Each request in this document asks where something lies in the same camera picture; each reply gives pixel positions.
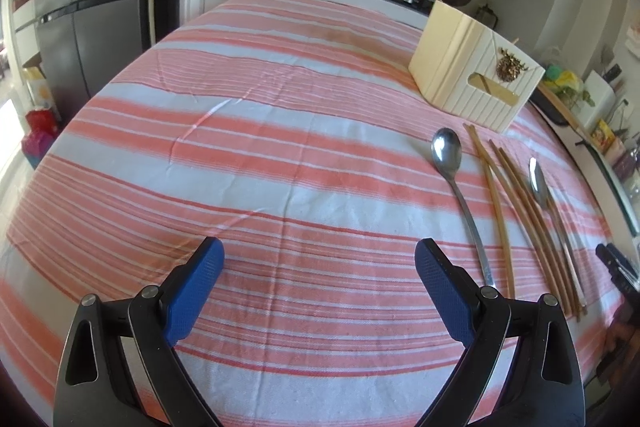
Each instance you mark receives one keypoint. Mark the cream ribbed utensil holder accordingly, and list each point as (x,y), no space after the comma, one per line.
(465,57)

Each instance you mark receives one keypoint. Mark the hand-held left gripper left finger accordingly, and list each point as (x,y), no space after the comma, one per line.
(197,287)

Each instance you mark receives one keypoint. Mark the white knife block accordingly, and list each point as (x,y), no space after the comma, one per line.
(602,94)

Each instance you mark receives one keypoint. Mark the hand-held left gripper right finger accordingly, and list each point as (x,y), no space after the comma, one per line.
(442,292)

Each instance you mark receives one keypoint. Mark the yellow green plastic bag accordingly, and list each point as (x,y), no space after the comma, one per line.
(565,82)

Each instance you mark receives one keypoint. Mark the large steel spoon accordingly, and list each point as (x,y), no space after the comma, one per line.
(446,149)

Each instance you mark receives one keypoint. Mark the grey refrigerator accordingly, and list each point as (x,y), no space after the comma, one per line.
(85,22)

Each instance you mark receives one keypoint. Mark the red container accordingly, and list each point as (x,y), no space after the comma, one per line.
(40,134)

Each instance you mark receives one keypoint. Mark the wooden cutting board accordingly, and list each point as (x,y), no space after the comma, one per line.
(567,112)

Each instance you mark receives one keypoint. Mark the small steel spoon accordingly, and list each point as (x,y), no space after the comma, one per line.
(539,184)

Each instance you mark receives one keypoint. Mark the pink striped tablecloth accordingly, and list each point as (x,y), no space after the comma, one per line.
(280,147)

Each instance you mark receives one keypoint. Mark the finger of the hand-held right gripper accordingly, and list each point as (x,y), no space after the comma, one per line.
(617,263)

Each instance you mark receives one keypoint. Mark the yellow snack packet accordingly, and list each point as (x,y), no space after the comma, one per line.
(604,133)

